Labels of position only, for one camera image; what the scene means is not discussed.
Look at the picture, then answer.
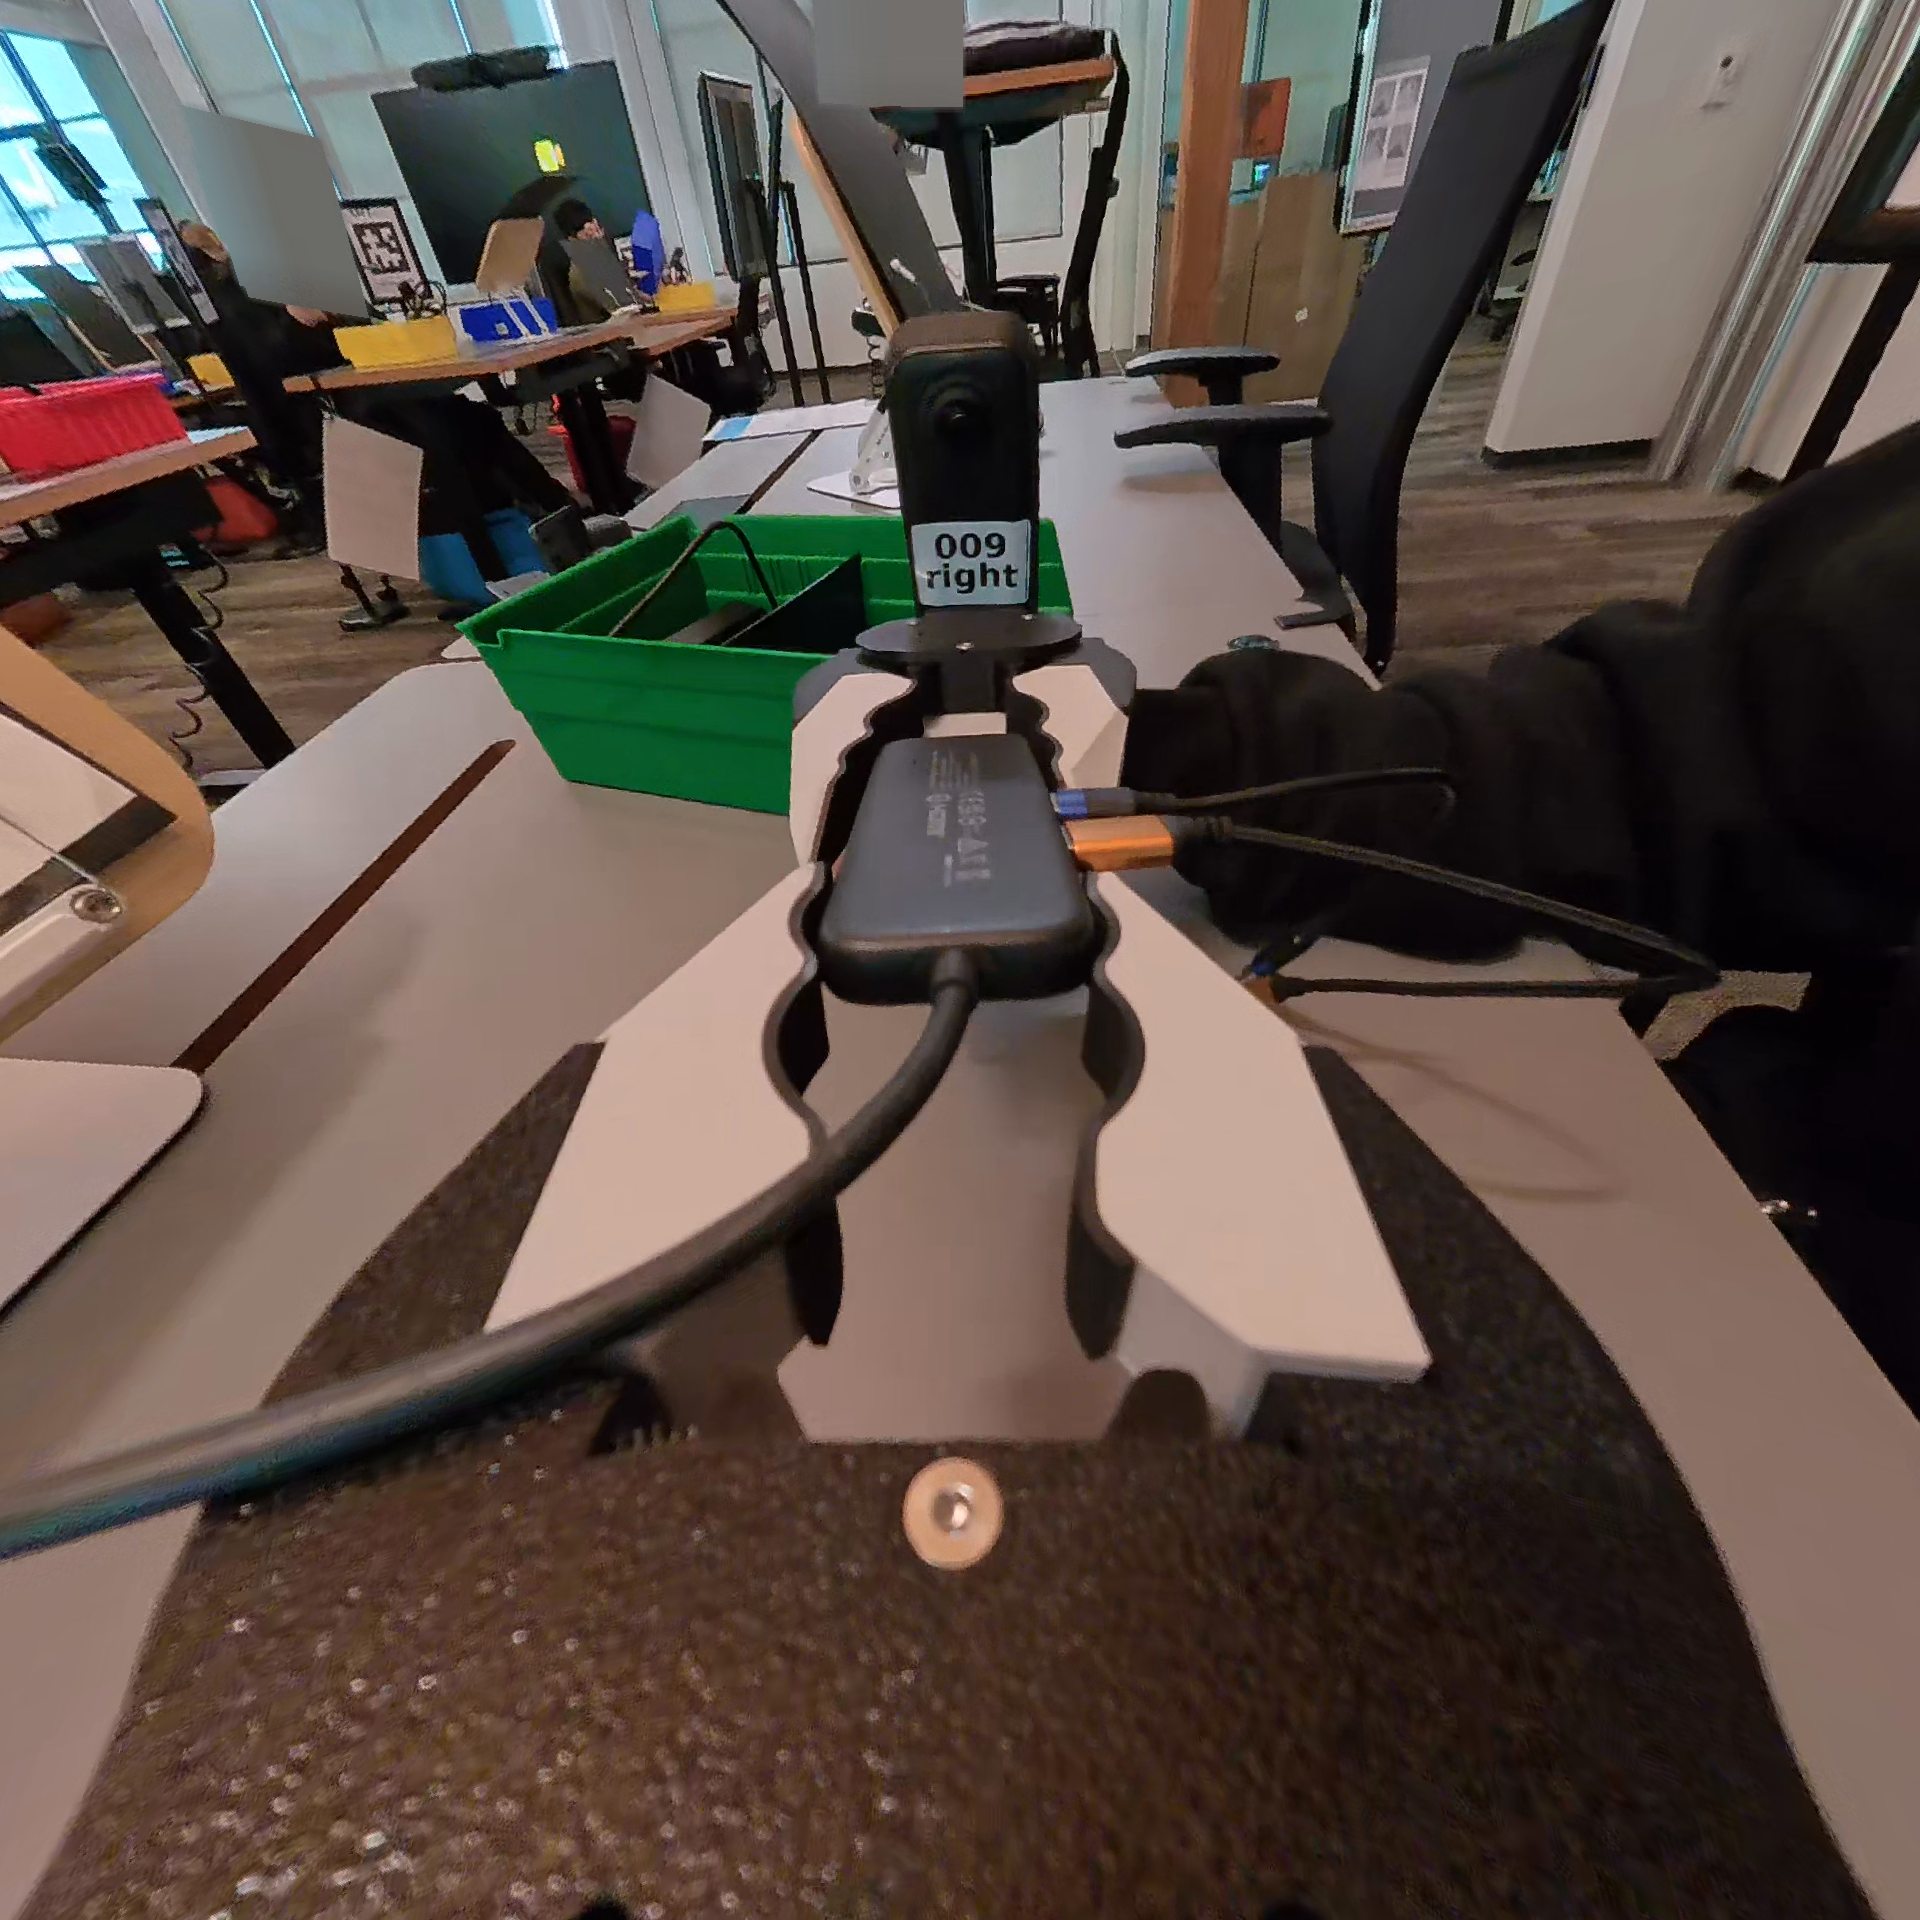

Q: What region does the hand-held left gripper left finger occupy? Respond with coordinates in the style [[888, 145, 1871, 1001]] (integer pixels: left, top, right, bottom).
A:
[[483, 862, 846, 1367]]

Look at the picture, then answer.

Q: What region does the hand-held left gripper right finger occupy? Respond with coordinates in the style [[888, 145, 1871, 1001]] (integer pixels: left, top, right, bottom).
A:
[[1064, 865, 1438, 1438]]

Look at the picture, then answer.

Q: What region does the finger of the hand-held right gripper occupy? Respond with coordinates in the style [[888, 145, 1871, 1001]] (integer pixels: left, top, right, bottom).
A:
[[785, 679, 934, 867], [1018, 667, 1136, 792]]

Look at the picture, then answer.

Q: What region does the black usb cable orange plug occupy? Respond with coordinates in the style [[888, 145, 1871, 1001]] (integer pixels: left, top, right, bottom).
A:
[[1067, 814, 1723, 1002]]

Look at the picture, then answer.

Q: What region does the black usb hub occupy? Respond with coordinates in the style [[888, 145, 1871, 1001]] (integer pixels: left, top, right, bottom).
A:
[[814, 730, 1097, 1009]]

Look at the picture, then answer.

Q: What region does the green plastic bin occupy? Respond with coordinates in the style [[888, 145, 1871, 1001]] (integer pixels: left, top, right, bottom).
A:
[[455, 509, 1075, 818]]

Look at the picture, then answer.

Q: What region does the black hub cable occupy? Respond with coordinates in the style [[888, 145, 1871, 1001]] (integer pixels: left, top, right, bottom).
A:
[[0, 951, 985, 1565]]

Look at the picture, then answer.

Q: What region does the person's right forearm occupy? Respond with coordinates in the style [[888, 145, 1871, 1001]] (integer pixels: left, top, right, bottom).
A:
[[1123, 426, 1920, 962]]

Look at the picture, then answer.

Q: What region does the black bin divider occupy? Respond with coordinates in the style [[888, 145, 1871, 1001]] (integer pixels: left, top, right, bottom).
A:
[[703, 554, 872, 656]]

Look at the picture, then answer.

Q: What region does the brown cardboard panel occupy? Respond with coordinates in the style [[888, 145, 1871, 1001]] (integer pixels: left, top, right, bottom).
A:
[[1218, 171, 1369, 395]]

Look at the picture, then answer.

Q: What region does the wooden desk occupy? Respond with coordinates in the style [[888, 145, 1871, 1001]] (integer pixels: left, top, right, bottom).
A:
[[286, 306, 744, 511], [0, 426, 297, 787]]

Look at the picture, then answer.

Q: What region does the black office chair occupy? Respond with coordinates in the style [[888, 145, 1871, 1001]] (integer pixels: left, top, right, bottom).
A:
[[1113, 0, 1614, 681]]

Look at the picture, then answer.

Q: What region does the wooden document stand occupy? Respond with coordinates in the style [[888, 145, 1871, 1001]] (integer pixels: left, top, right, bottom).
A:
[[0, 622, 215, 1309]]

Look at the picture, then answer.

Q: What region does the black white marker sign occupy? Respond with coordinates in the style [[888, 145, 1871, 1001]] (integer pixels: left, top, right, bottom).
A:
[[343, 199, 425, 313]]

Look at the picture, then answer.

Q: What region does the red plastic bin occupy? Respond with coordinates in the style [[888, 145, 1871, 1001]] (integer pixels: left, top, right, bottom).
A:
[[0, 373, 190, 480]]

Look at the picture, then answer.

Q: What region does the wooden post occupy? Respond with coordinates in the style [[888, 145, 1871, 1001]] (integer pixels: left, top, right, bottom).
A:
[[1160, 0, 1254, 409]]

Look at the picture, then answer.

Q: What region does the large black wall screen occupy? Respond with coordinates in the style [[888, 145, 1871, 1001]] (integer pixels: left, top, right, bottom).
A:
[[373, 58, 669, 289]]

